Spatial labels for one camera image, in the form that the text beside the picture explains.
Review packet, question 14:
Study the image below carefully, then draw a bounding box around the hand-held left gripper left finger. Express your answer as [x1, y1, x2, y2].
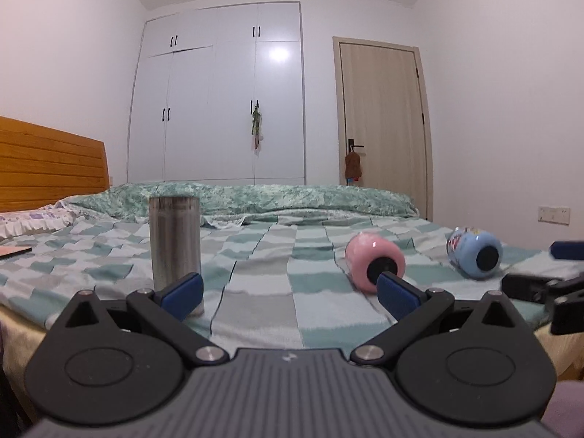
[46, 272, 230, 368]

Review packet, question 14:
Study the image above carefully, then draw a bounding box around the green hanging ornament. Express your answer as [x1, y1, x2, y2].
[249, 107, 266, 151]

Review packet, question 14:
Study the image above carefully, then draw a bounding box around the pink cup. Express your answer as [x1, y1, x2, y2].
[344, 232, 407, 295]

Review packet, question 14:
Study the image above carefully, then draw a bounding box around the brown hanging bag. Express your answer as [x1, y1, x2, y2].
[344, 150, 364, 184]

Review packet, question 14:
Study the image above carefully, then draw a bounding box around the white wardrobe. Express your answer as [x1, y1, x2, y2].
[126, 2, 307, 187]

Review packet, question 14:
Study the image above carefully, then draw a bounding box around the beige wooden door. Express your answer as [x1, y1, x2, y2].
[331, 36, 434, 222]

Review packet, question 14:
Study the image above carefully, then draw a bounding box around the stainless steel cup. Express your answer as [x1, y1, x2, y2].
[148, 195, 205, 317]

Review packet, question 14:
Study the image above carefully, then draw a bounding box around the blue printed cup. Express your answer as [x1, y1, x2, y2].
[446, 226, 504, 280]

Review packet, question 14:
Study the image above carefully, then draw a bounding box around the wooden headboard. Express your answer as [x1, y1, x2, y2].
[0, 116, 111, 214]

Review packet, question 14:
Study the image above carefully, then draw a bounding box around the green floral quilt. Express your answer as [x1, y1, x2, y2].
[58, 181, 419, 230]

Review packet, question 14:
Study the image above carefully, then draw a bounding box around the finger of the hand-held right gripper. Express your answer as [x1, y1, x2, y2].
[501, 272, 584, 335]
[549, 240, 584, 261]

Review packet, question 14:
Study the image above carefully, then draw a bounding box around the floral ruffled pillow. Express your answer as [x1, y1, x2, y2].
[0, 204, 77, 241]

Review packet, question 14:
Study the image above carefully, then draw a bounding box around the wall socket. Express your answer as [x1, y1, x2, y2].
[537, 205, 571, 227]

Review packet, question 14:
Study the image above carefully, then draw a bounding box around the yellow bed skirt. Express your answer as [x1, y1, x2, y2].
[0, 305, 54, 423]

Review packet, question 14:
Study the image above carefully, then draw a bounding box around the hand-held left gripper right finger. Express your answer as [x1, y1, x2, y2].
[350, 271, 535, 368]

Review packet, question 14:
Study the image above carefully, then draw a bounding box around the lilac cloth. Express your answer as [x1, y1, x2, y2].
[542, 380, 584, 438]

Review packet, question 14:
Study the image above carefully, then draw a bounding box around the checked bed blanket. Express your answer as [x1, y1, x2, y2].
[0, 212, 569, 353]

